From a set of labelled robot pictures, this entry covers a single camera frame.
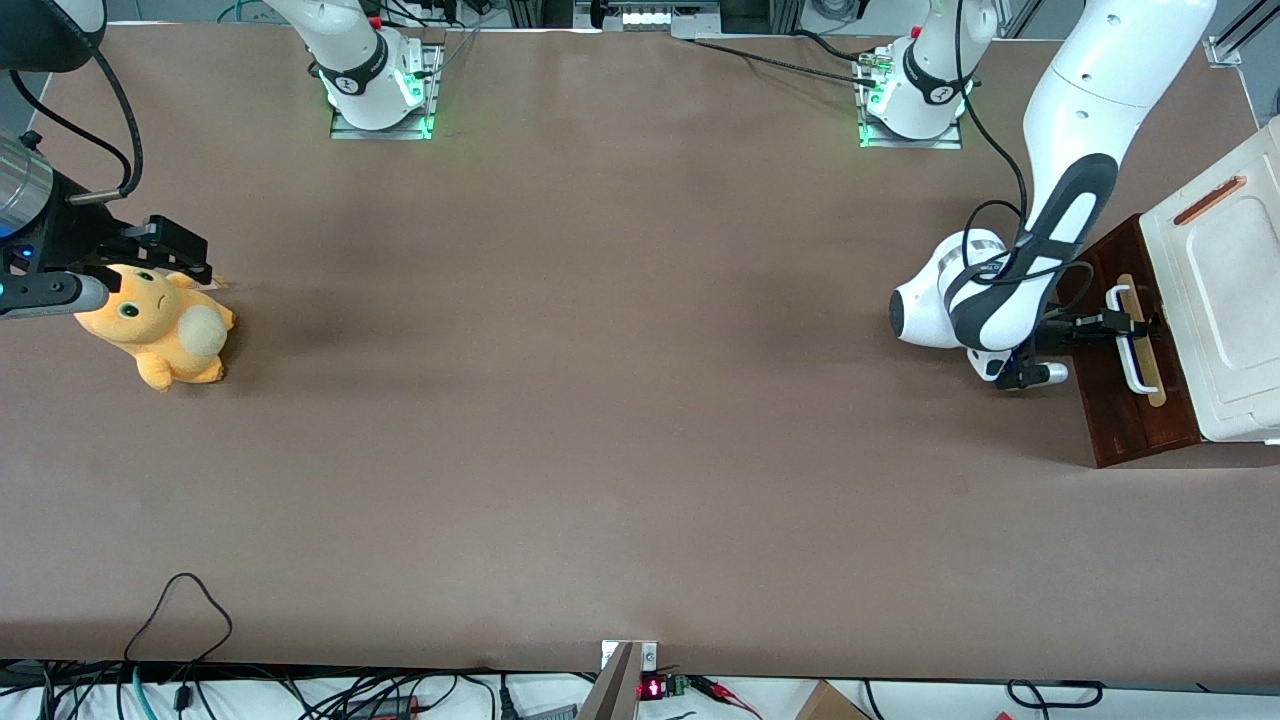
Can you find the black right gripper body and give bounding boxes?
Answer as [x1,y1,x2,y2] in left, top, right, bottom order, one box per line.
[10,170,137,275]

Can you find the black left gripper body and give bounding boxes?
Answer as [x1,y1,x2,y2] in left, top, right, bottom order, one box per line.
[1012,316,1083,373]

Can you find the dark wood drawer white handle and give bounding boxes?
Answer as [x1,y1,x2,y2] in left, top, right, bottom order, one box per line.
[1058,214,1173,469]

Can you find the orange plush toy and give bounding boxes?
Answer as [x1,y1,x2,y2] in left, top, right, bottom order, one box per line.
[75,263,237,393]

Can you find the white cabinet box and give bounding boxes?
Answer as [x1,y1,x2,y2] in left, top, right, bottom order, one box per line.
[1058,115,1280,469]

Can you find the brown cardboard box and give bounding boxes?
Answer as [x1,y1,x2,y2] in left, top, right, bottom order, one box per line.
[795,680,873,720]

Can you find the black power adapter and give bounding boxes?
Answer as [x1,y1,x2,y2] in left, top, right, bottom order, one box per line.
[343,696,423,720]

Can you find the white led light bar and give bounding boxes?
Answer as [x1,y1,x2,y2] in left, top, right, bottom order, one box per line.
[574,0,723,40]

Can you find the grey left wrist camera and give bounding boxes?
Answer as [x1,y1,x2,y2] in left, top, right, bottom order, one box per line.
[997,361,1070,391]

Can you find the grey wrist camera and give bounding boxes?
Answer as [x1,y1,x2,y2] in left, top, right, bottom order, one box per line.
[0,272,110,321]
[997,361,1070,391]

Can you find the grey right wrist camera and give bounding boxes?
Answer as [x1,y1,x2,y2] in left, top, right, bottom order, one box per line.
[0,272,110,321]

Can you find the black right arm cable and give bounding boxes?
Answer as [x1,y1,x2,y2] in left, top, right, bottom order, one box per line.
[8,48,145,204]

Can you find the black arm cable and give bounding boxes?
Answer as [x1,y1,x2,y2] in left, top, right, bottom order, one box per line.
[8,48,145,204]
[954,0,1097,301]

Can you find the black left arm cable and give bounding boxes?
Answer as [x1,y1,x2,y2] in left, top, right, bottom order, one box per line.
[954,0,1097,301]

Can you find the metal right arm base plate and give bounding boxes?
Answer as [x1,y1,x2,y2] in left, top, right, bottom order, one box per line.
[329,42,445,142]

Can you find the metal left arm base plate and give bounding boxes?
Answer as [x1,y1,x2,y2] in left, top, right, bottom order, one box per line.
[857,48,964,151]

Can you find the black looped thin cable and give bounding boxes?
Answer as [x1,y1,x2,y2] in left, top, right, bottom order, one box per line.
[124,572,234,720]

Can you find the black flat loop cable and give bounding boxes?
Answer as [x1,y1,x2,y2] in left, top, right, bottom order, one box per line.
[1007,679,1105,710]

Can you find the long black table cable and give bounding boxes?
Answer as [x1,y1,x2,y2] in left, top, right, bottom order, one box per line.
[688,38,881,87]

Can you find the red wires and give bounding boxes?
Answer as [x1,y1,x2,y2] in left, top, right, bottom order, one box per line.
[690,676,763,718]

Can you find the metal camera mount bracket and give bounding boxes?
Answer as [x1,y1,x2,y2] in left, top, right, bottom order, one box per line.
[577,640,659,720]

